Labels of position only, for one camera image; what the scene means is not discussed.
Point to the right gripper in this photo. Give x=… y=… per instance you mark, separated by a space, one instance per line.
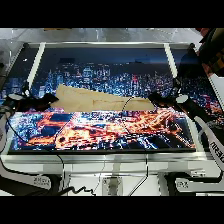
x=158 y=100

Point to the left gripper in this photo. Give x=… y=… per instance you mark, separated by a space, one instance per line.
x=46 y=101

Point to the cream garment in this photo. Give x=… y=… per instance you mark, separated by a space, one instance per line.
x=90 y=100

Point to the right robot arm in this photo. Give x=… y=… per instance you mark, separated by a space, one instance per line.
x=206 y=133

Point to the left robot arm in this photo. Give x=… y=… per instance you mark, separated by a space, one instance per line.
x=20 y=181

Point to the heap of clothes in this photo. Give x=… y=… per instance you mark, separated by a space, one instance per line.
x=213 y=50

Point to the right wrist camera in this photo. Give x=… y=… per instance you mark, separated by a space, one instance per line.
x=177 y=87

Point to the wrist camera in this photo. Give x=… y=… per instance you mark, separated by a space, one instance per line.
x=26 y=90
x=177 y=87

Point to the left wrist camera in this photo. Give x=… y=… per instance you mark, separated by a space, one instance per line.
x=26 y=90

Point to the silver frame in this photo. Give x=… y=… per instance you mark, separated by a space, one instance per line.
x=100 y=158

